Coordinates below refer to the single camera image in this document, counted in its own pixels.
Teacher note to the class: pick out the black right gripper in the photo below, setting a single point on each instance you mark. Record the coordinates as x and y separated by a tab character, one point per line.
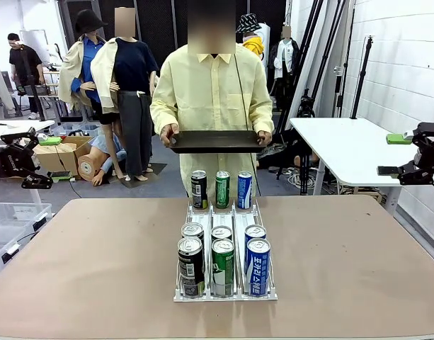
432	152

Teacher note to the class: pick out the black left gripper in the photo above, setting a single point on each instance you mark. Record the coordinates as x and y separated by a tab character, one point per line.
16	159

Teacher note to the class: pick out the dark brown serving tray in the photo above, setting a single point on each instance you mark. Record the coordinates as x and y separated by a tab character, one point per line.
216	141

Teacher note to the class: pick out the green soda can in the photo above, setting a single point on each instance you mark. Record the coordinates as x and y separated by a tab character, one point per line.
222	191
223	269
221	232

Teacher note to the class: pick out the black Pepsi can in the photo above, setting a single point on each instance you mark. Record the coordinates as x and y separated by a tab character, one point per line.
192	230
191	269
199	191

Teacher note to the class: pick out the person's left forearm yellow sleeve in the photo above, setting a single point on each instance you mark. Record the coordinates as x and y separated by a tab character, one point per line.
262	117

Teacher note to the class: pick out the person's right forearm yellow sleeve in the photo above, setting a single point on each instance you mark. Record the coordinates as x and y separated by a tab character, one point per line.
161	113

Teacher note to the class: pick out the person's torso yellow shirt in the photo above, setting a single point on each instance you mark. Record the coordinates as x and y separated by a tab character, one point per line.
209	99

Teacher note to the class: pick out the person's right hand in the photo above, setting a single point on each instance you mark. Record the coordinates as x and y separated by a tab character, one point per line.
167	132

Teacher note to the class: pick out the person's left hand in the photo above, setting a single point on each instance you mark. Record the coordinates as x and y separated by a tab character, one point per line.
266	137

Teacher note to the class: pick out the white desk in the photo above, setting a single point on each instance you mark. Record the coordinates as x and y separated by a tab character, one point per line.
18	124

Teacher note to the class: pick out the clear plastic crate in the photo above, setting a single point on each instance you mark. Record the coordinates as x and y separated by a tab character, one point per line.
75	129

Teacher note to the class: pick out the white table rounded corners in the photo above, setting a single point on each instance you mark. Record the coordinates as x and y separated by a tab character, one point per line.
351	148

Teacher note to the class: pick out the clear plastic storage bin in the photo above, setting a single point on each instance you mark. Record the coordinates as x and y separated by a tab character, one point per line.
0	248
18	212

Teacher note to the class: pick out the lying mannequin light blue clothes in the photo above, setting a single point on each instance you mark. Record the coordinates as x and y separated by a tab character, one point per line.
100	143

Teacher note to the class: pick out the black light stand pole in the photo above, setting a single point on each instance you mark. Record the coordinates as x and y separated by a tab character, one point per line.
361	78

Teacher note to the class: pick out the man in black t-shirt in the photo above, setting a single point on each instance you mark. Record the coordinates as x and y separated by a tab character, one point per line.
23	60

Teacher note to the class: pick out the mannequin blue shirt beige coat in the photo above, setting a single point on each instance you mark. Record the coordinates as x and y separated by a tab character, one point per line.
84	56

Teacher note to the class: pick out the white board panel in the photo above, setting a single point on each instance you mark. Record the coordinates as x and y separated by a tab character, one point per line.
34	46

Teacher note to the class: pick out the mannequin navy shirt grey trousers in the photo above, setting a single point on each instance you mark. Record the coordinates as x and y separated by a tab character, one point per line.
133	67

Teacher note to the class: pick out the blue Pocari Sweat can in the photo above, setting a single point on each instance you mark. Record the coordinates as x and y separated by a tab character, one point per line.
257	269
244	191
255	231

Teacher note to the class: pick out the mannequin yellow hoodie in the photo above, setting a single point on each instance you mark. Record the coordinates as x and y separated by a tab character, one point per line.
253	46

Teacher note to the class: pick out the white three-lane can rack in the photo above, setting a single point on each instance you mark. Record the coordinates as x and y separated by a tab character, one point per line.
222	217

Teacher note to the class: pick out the patterned black white bucket hat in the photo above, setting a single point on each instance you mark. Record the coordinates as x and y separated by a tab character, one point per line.
246	23

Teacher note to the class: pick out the black camera tripod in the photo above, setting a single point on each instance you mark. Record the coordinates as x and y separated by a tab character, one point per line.
305	106

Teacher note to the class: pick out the dark mannequin base plate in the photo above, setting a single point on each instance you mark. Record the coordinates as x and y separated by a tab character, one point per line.
156	168

